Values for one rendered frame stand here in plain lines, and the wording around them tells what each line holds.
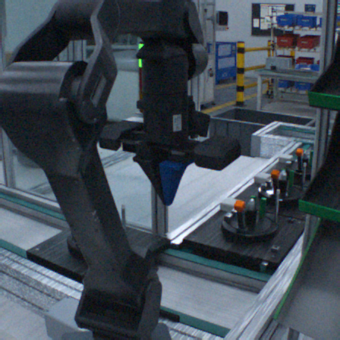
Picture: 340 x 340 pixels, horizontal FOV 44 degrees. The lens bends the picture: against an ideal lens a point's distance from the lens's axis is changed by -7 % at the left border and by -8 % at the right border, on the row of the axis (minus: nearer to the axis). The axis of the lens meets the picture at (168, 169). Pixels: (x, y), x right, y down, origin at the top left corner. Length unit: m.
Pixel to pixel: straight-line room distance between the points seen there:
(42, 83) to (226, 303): 0.70
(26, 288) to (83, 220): 0.60
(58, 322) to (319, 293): 0.46
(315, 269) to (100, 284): 0.41
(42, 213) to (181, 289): 0.50
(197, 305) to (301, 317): 0.25
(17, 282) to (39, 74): 0.73
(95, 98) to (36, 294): 0.69
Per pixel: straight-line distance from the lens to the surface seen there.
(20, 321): 1.00
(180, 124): 0.56
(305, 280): 0.77
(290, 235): 1.10
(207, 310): 0.90
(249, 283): 0.97
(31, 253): 1.03
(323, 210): 0.66
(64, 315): 0.83
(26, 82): 0.33
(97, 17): 0.36
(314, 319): 0.75
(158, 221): 1.07
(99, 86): 0.33
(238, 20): 12.20
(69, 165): 0.35
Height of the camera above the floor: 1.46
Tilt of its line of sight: 19 degrees down
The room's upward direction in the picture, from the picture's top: straight up
